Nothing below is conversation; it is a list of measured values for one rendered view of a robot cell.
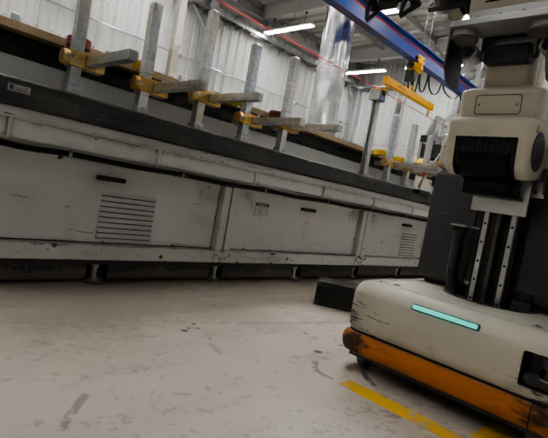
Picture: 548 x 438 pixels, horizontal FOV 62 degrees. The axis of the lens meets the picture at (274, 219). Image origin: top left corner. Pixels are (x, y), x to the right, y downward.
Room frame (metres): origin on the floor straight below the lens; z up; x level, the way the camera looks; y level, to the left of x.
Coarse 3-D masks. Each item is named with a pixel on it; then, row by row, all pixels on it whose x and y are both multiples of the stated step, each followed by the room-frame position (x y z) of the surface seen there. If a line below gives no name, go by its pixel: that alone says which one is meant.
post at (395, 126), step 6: (396, 114) 2.93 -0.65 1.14; (396, 120) 2.91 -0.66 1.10; (396, 126) 2.91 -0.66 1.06; (396, 132) 2.92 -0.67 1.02; (390, 138) 2.93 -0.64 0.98; (396, 138) 2.93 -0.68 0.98; (390, 144) 2.92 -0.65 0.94; (390, 150) 2.92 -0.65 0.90; (390, 156) 2.91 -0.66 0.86; (384, 168) 2.93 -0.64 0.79; (390, 168) 2.92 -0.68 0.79; (384, 174) 2.92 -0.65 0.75
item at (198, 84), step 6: (156, 84) 1.66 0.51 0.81; (162, 84) 1.63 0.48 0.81; (168, 84) 1.61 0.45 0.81; (174, 84) 1.58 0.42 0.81; (180, 84) 1.55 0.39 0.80; (186, 84) 1.53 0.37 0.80; (192, 84) 1.50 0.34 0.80; (198, 84) 1.48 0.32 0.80; (204, 84) 1.49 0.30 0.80; (156, 90) 1.66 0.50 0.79; (162, 90) 1.63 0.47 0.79; (168, 90) 1.61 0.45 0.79; (174, 90) 1.59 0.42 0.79; (180, 90) 1.57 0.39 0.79; (186, 90) 1.55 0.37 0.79; (192, 90) 1.54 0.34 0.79; (198, 90) 1.52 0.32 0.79; (204, 90) 1.50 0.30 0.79
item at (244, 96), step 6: (210, 96) 1.85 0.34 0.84; (216, 96) 1.82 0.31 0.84; (222, 96) 1.80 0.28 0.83; (228, 96) 1.77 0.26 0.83; (234, 96) 1.74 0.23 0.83; (240, 96) 1.72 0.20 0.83; (246, 96) 1.69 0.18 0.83; (252, 96) 1.67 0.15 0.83; (258, 96) 1.66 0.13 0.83; (192, 102) 1.94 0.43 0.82; (216, 102) 1.84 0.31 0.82; (222, 102) 1.82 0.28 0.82; (228, 102) 1.79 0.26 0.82; (234, 102) 1.77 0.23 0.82; (240, 102) 1.75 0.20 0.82; (246, 102) 1.73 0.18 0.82; (252, 102) 1.71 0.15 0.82; (258, 102) 1.69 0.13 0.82
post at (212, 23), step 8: (208, 16) 1.85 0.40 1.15; (216, 16) 1.84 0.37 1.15; (208, 24) 1.84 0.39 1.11; (216, 24) 1.85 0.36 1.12; (208, 32) 1.84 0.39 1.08; (216, 32) 1.85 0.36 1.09; (208, 40) 1.83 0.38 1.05; (208, 48) 1.83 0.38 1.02; (208, 56) 1.84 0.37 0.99; (200, 64) 1.85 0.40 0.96; (208, 64) 1.84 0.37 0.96; (200, 72) 1.84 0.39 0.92; (208, 72) 1.85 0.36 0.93; (208, 80) 1.85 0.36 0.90; (200, 104) 1.84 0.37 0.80; (192, 112) 1.85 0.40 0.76; (200, 112) 1.84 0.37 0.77; (192, 120) 1.84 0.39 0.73; (200, 120) 1.85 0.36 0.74
